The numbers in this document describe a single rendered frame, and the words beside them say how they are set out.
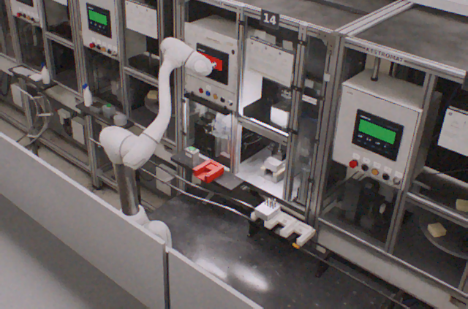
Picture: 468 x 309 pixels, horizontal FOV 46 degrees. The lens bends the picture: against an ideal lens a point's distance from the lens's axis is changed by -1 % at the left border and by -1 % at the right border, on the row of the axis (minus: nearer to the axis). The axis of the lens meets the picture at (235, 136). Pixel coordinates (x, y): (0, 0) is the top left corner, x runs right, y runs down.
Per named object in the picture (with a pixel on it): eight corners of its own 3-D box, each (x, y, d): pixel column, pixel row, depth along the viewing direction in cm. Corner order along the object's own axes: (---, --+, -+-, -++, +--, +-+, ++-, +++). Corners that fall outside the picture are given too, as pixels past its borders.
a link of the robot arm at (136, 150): (151, 136, 276) (132, 127, 283) (129, 166, 272) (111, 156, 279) (162, 149, 287) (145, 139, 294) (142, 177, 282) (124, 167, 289)
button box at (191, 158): (184, 163, 370) (184, 148, 364) (192, 158, 375) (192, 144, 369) (193, 168, 366) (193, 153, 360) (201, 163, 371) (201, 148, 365)
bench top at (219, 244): (71, 266, 323) (70, 261, 321) (197, 187, 394) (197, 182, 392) (280, 432, 243) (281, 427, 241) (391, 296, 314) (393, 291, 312)
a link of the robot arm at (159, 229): (157, 269, 312) (156, 239, 300) (135, 253, 321) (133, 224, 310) (178, 253, 322) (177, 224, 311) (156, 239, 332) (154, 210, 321)
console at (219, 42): (181, 91, 359) (180, 23, 335) (211, 77, 378) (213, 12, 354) (231, 113, 337) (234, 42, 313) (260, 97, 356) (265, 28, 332)
